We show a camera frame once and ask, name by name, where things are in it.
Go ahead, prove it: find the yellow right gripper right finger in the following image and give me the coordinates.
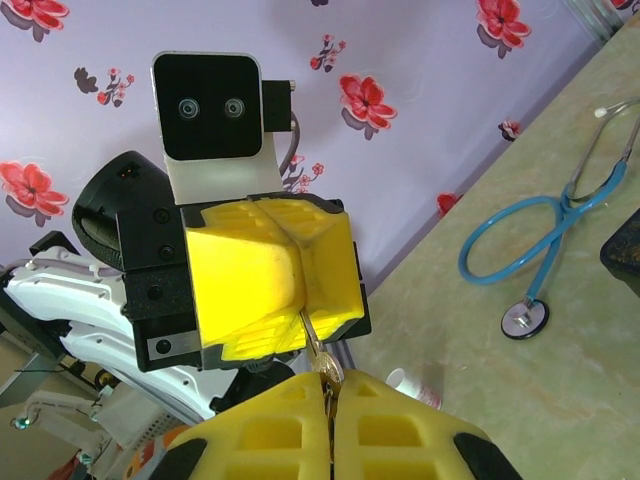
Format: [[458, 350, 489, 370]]
[[332, 368, 524, 480]]

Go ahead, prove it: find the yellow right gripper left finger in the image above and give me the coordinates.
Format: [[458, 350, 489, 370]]
[[163, 371, 332, 480]]

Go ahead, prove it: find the padlock key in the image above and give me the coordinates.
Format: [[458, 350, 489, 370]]
[[322, 383, 339, 469]]

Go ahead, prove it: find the small brass padlock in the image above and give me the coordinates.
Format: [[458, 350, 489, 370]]
[[298, 305, 345, 389]]

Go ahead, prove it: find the small white pill bottle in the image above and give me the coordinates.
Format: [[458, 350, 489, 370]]
[[385, 367, 444, 409]]

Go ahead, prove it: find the white perforated basket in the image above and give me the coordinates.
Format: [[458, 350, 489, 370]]
[[97, 387, 169, 454]]

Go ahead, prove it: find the blue stethoscope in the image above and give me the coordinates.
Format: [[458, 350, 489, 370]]
[[458, 97, 640, 342]]

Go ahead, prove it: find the starry night tin box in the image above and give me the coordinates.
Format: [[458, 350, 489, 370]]
[[599, 207, 640, 289]]

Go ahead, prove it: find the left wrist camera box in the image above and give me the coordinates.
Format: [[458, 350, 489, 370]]
[[149, 49, 297, 206]]

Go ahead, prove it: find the aluminium corner post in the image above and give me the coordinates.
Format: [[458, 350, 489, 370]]
[[569, 0, 640, 44]]

